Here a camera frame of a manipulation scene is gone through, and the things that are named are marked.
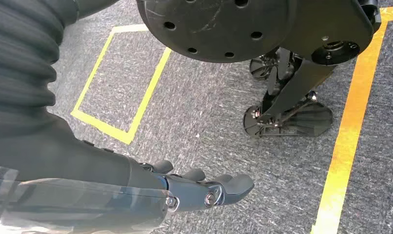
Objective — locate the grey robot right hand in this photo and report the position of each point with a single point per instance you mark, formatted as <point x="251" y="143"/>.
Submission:
<point x="70" y="168"/>

